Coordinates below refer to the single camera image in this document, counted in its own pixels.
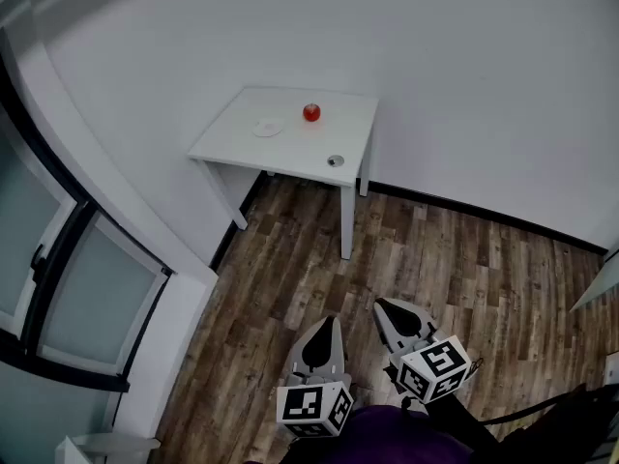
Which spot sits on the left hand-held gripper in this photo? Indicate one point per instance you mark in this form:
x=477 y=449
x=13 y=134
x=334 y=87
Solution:
x=309 y=404

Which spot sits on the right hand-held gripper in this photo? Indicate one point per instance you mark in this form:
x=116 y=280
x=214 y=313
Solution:
x=433 y=368

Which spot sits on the white plate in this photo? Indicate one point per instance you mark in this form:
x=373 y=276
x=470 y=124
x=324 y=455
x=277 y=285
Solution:
x=267 y=127

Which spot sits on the red apple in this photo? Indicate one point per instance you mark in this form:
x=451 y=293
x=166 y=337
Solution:
x=312 y=112

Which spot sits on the person's right forearm black sleeve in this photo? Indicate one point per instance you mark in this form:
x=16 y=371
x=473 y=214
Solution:
x=464 y=426

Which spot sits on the person's purple top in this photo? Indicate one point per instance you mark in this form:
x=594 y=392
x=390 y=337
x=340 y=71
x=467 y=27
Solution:
x=401 y=435

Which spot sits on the black baseboard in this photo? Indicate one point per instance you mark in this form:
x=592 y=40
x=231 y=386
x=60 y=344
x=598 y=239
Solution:
x=483 y=211

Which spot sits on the white table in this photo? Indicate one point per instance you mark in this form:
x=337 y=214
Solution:
x=290 y=153

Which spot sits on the white desk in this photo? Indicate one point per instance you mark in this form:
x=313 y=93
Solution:
x=602 y=283

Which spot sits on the frosted glass door panel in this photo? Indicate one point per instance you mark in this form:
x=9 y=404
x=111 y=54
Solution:
x=24 y=240
x=101 y=302

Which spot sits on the white shelf unit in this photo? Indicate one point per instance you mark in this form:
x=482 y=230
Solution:
x=97 y=447

